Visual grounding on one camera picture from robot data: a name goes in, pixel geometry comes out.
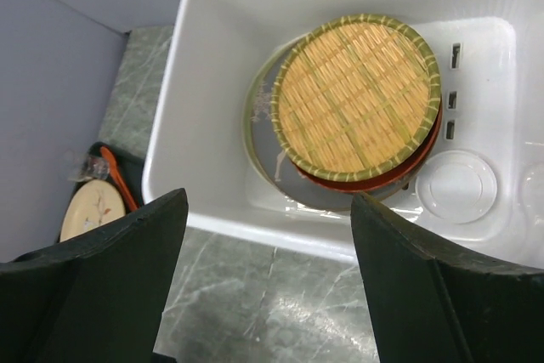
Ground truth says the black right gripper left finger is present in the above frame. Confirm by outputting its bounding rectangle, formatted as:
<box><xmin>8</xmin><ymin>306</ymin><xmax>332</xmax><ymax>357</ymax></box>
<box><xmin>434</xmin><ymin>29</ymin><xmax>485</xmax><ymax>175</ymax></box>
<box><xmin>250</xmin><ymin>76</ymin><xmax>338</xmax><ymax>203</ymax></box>
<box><xmin>1</xmin><ymin>189</ymin><xmax>189</xmax><ymax>362</ymax></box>

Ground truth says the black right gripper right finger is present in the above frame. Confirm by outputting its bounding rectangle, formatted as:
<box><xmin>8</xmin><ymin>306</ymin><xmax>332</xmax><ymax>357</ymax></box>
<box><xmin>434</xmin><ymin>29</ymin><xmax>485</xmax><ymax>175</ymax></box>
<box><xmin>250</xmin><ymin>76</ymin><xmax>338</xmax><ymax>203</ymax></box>
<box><xmin>350</xmin><ymin>194</ymin><xmax>543</xmax><ymax>362</ymax></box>

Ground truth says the red round plate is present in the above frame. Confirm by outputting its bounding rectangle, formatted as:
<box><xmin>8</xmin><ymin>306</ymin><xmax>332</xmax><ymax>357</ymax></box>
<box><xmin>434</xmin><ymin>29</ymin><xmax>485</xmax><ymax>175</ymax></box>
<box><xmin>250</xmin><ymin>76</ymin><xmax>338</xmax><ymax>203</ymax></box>
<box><xmin>295</xmin><ymin>105</ymin><xmax>443</xmax><ymax>193</ymax></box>

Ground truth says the dark plate with deer motif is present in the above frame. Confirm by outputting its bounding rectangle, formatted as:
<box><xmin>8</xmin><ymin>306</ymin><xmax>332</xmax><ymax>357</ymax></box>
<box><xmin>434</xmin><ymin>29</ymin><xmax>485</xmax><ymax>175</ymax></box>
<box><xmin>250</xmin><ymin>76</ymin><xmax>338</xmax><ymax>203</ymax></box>
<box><xmin>248</xmin><ymin>43</ymin><xmax>409</xmax><ymax>211</ymax></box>

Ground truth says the round woven bamboo mat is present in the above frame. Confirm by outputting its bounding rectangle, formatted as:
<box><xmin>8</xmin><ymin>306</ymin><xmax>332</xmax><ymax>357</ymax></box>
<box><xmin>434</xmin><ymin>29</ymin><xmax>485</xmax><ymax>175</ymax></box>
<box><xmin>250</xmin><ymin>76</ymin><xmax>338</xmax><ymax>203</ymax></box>
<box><xmin>269</xmin><ymin>14</ymin><xmax>442</xmax><ymax>183</ymax></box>

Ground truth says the cream plate with branch motif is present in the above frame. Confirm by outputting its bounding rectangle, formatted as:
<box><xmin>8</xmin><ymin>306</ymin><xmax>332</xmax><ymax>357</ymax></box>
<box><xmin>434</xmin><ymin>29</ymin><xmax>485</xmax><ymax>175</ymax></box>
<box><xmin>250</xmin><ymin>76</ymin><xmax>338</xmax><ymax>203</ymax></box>
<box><xmin>241</xmin><ymin>35</ymin><xmax>304</xmax><ymax>184</ymax></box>

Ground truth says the beige plate with bird motif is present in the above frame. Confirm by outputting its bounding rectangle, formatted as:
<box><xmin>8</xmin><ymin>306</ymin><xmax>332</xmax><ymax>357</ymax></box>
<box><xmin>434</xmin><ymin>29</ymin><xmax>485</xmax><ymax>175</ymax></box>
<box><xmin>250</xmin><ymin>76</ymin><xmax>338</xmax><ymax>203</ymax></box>
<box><xmin>59</xmin><ymin>179</ymin><xmax>126</xmax><ymax>242</ymax></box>

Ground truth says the orange measuring scoop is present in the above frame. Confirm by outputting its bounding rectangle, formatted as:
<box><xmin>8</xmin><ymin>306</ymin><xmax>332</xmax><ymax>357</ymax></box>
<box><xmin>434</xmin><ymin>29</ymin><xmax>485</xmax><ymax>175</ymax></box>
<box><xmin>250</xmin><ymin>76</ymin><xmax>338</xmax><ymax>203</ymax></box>
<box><xmin>100</xmin><ymin>146</ymin><xmax>139</xmax><ymax>212</ymax></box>

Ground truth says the clear glass cup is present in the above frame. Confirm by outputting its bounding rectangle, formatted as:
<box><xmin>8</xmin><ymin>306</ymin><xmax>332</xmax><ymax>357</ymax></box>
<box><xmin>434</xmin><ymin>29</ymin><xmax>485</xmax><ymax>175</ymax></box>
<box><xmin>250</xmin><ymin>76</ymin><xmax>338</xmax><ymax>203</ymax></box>
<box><xmin>61</xmin><ymin>151</ymin><xmax>110</xmax><ymax>182</ymax></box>

